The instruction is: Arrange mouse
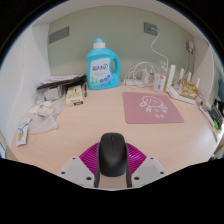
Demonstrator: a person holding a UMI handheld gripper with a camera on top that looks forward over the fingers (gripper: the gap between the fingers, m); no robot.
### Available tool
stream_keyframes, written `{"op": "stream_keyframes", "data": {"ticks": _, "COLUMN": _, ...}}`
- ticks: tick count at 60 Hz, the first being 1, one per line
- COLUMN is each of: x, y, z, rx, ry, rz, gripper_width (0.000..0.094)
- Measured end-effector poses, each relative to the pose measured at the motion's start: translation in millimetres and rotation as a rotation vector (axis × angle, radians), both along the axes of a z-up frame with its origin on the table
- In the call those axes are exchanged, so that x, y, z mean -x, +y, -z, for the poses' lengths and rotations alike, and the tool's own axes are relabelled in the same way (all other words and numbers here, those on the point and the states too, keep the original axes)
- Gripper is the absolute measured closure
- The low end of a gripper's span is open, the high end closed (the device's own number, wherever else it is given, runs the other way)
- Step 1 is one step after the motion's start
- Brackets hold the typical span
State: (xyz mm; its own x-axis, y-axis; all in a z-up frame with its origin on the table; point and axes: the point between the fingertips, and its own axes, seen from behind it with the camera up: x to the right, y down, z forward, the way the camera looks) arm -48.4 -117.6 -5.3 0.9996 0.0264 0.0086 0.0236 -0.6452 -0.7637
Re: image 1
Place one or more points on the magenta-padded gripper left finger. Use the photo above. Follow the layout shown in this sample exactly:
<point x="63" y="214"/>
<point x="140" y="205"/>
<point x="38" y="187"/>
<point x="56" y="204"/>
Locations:
<point x="87" y="156"/>

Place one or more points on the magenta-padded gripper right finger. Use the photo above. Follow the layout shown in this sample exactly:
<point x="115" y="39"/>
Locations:
<point x="136" y="157"/>

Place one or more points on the black computer mouse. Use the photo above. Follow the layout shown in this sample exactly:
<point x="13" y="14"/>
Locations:
<point x="112" y="155"/>

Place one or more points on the pink printed mouse pad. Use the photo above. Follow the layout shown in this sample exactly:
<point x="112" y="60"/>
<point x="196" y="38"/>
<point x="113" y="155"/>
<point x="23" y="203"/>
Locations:
<point x="151" y="108"/>

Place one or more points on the clear plastic bags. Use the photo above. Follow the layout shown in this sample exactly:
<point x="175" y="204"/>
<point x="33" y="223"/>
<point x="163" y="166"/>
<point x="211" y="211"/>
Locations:
<point x="46" y="120"/>

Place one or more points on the small cream carton box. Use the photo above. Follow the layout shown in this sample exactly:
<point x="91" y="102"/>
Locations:
<point x="74" y="96"/>

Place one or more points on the black pen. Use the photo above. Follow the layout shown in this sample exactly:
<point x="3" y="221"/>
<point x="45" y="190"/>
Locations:
<point x="85" y="90"/>

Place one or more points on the white sachet with yellow print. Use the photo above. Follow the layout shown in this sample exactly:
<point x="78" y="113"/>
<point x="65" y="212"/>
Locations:
<point x="22" y="131"/>

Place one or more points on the white power strip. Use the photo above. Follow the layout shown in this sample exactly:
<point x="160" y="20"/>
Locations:
<point x="135" y="82"/>

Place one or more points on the stack of books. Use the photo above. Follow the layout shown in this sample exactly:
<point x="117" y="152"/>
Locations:
<point x="60" y="80"/>

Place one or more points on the gold foil package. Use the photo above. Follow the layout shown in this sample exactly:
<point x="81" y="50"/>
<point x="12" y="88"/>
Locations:
<point x="188" y="89"/>

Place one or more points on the blue detergent bottle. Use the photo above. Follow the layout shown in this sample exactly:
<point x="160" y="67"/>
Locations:
<point x="100" y="71"/>

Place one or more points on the white antenna router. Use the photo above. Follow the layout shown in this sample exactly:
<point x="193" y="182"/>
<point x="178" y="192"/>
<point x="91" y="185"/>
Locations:
<point x="172" y="78"/>

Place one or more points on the dark grey pouch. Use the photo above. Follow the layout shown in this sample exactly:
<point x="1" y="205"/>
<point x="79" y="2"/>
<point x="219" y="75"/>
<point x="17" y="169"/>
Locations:
<point x="217" y="115"/>

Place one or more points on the white wall adapter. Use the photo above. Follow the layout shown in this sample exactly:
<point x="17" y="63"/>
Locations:
<point x="190" y="46"/>

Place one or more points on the grey blank wall plate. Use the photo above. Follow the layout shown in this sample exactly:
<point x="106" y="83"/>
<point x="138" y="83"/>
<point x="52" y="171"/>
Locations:
<point x="59" y="35"/>

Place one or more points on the grey wall socket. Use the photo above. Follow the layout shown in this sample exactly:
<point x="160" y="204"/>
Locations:
<point x="150" y="28"/>

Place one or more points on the white wall shelf unit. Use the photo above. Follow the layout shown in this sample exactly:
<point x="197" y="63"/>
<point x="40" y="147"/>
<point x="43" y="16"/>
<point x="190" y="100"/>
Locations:
<point x="110" y="8"/>

